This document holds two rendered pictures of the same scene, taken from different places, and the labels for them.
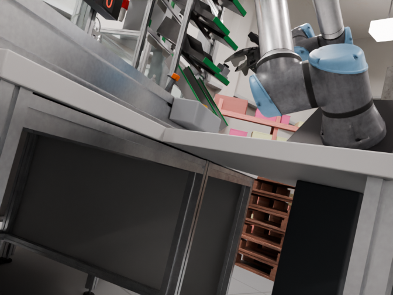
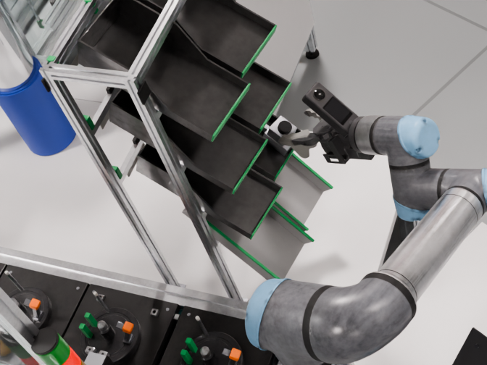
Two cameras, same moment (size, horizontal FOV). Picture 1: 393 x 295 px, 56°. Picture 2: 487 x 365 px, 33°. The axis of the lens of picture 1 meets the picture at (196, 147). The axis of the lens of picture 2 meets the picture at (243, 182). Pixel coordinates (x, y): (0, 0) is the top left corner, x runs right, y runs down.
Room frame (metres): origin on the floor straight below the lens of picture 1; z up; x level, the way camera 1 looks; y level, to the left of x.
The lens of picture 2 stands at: (0.39, -0.24, 2.59)
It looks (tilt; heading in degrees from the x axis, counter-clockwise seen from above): 51 degrees down; 16
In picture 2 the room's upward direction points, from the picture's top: 21 degrees counter-clockwise
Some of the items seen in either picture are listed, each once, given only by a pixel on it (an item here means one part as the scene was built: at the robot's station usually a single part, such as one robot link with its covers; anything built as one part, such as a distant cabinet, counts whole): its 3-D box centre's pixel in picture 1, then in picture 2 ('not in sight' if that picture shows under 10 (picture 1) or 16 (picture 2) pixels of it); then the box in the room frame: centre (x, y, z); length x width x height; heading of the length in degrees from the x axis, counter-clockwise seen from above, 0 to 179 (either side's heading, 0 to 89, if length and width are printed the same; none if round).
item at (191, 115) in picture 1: (197, 119); not in sight; (1.01, 0.02, 0.93); 0.21 x 0.07 x 0.06; 159
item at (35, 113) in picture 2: not in sight; (33, 106); (2.00, 0.72, 1.00); 0.16 x 0.16 x 0.27
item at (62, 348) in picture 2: not in sight; (51, 347); (1.02, 0.37, 1.39); 0.05 x 0.05 x 0.05
